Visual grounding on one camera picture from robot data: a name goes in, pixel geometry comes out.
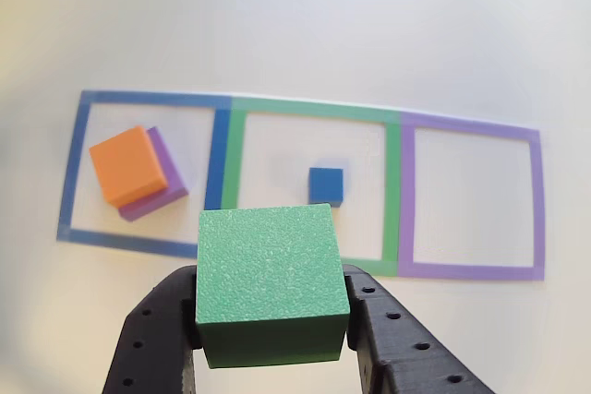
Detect medium green cube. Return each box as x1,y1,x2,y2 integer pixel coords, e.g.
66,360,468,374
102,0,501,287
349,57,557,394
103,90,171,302
195,202,350,370

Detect large purple cube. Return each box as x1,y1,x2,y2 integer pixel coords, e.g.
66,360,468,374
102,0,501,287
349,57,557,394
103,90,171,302
118,125,188,222

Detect large orange cube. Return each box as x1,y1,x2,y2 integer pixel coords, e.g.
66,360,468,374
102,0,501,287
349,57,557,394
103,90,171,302
88,125,170,209

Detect small blue cube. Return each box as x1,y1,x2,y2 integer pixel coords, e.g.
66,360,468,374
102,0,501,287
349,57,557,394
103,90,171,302
308,166,345,209

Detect purple square tape frame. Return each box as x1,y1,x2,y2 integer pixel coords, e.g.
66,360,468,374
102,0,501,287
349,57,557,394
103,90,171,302
396,111,547,282

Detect green square tape frame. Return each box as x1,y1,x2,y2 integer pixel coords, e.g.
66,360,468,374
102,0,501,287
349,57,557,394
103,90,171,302
220,97,402,278

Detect blue square tape frame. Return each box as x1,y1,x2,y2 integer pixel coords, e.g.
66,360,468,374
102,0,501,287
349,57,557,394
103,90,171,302
55,89,234,260

